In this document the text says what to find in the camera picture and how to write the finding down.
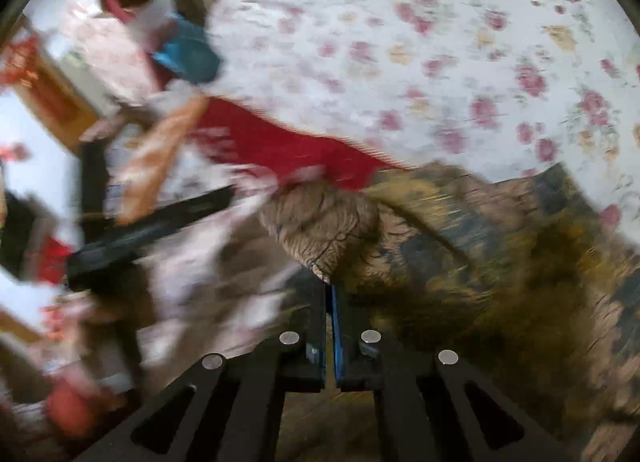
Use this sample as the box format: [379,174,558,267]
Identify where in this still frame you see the floral bed sheet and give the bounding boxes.
[205,0,640,243]

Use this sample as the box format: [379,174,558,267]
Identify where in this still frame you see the red and white blanket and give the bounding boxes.
[100,94,416,393]

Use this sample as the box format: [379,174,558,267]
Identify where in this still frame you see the yellow dark patterned garment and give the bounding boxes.
[259,162,640,462]

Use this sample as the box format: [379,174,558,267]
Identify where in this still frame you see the teal bag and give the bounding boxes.
[151,16,222,86]

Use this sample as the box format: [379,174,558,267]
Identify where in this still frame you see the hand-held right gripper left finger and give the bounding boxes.
[75,284,327,462]

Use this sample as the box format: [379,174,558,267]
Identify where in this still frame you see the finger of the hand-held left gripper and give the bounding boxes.
[66,185,236,293]

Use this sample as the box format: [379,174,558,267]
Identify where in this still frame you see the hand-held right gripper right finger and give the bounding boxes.
[331,287,576,462]

